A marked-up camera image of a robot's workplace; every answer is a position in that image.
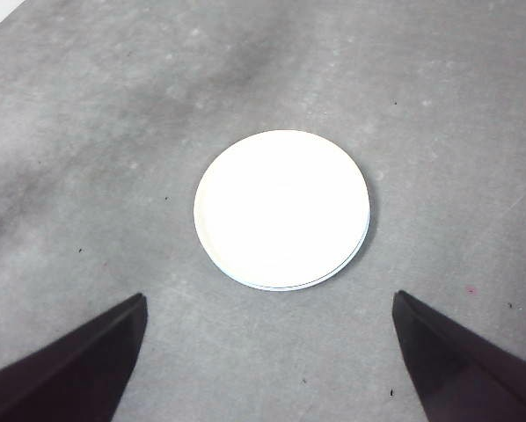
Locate white round plate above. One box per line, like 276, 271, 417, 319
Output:
193, 128, 371, 291

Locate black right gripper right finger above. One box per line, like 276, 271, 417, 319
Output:
391, 289, 526, 422

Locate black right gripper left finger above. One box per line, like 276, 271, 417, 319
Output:
0, 291, 149, 422

